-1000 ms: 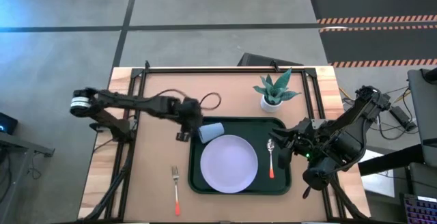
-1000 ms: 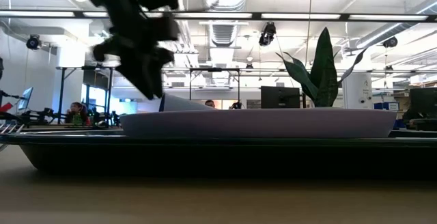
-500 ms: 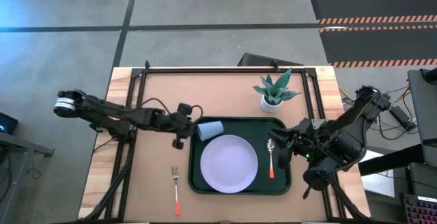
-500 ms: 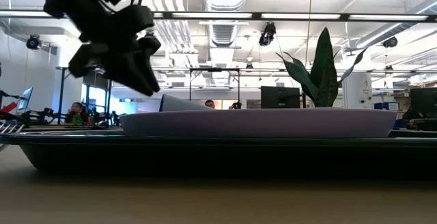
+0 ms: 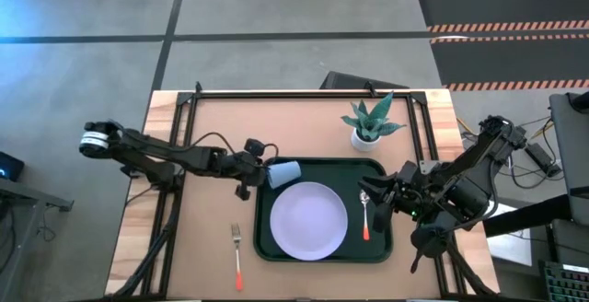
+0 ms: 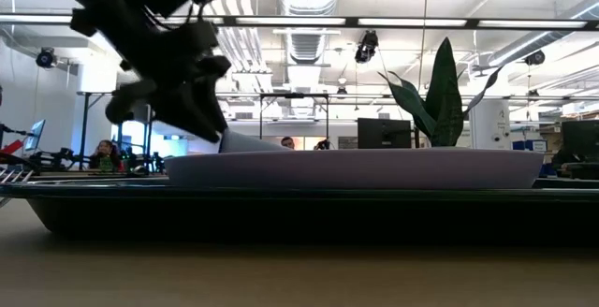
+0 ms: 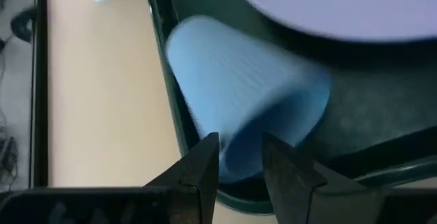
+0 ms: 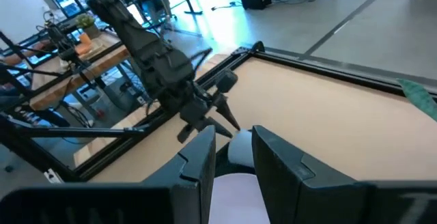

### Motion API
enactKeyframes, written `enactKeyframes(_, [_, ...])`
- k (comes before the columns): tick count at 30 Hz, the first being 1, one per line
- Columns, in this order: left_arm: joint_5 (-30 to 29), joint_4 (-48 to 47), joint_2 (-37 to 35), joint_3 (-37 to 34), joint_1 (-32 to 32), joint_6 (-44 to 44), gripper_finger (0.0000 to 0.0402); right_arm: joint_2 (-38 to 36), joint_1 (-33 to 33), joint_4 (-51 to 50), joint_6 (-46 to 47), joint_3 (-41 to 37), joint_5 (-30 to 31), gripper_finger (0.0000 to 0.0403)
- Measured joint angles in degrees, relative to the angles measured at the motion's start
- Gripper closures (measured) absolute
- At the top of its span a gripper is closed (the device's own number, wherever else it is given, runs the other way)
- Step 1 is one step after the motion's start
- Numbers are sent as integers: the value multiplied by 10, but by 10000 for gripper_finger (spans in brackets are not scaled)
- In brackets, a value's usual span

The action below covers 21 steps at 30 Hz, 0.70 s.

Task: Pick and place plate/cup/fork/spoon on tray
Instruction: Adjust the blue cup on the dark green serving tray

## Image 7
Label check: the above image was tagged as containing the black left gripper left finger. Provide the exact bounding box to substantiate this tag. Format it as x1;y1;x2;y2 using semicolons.
145;131;221;224

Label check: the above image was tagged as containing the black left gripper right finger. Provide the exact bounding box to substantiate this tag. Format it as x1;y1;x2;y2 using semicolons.
262;132;389;224

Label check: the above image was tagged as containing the light blue ribbed cup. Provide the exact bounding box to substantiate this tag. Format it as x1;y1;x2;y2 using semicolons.
165;14;333;184

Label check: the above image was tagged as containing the lavender round plate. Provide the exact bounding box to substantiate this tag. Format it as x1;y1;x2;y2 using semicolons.
230;0;437;44

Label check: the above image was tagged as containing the dark green plastic tray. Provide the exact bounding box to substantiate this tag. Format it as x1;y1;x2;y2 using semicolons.
143;0;437;216

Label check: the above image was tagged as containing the peach table mat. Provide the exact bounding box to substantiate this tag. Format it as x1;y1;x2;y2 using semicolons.
46;0;278;224

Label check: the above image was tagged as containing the black aluminium table frame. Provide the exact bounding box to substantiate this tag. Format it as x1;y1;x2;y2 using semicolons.
29;0;50;189

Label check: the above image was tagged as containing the black cable loop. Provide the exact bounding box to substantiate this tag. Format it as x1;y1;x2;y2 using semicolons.
9;6;38;44

